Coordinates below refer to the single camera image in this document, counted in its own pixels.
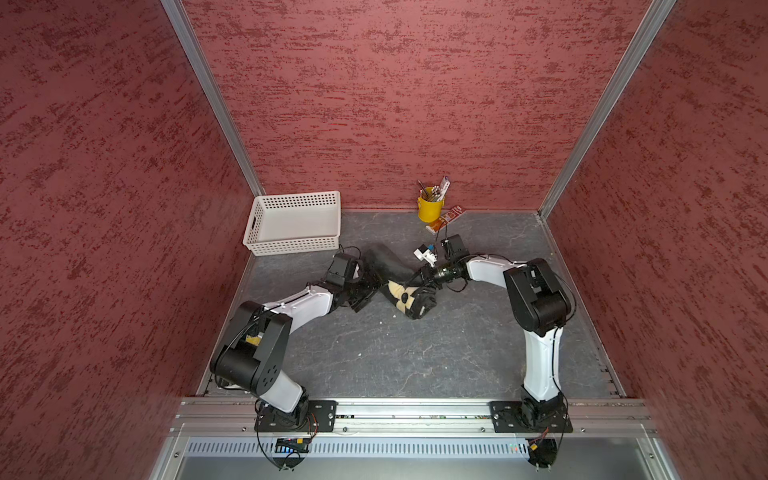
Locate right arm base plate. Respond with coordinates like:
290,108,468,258
488,401,573,435

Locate red flat box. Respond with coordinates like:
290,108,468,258
426,205,466,234

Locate black pillowcase with beige flowers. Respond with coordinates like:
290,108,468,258
363,244,437,320

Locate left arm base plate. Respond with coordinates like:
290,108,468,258
254,399,338,435

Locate yellow pen cup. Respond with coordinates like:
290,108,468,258
417,197,444,224

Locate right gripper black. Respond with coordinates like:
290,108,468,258
406,260,457,290

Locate white perforated plastic basket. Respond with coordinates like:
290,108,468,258
242,191,341,257

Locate corner aluminium post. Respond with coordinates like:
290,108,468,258
161,0,265,196
538,0,676,222

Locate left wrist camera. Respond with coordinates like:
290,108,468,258
325,253,360,288

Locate aluminium front rail frame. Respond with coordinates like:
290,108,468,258
150,397,678,479

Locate pens in cup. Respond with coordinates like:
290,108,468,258
417,176,451,203

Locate left corner aluminium post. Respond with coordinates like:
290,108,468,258
161,0,265,196

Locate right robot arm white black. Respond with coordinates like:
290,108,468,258
408,254,574,431

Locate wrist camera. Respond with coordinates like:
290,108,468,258
325,253,360,288
413,234,470,268

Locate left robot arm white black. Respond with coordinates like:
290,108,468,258
209,277,381,429

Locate right corner aluminium post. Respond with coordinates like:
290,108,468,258
538,0,676,222

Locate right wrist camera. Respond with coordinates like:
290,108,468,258
413,234,470,268

